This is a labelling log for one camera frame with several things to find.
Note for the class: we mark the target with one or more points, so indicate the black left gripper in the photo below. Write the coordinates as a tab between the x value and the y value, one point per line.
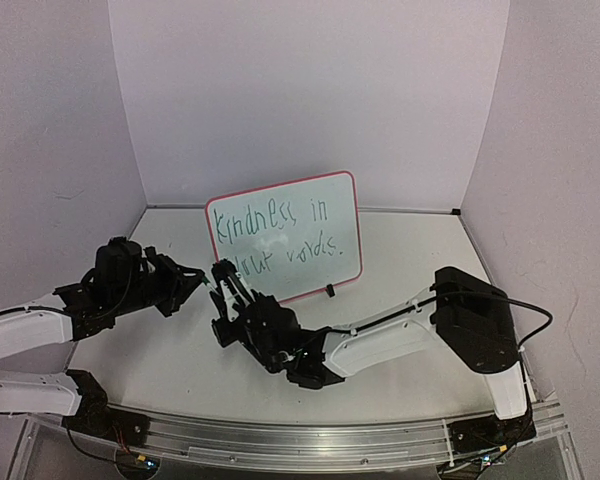
181	287

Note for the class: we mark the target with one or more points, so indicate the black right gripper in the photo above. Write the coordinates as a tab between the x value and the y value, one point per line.
237	311

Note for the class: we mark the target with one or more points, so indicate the pink-framed whiteboard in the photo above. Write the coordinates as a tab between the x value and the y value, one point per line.
292	239

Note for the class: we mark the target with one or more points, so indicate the green whiteboard marker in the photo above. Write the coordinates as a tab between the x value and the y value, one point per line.
234	303

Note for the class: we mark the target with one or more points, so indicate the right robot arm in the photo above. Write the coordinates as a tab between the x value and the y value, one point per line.
458	312

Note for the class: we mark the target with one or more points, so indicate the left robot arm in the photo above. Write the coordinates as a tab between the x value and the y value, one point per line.
36	324

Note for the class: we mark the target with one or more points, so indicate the aluminium front rail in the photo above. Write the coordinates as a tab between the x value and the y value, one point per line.
363	425

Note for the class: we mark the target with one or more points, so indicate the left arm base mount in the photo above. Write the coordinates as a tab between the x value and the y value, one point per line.
96	418

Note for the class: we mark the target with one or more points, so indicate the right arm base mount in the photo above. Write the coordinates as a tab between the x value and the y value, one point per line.
486	433

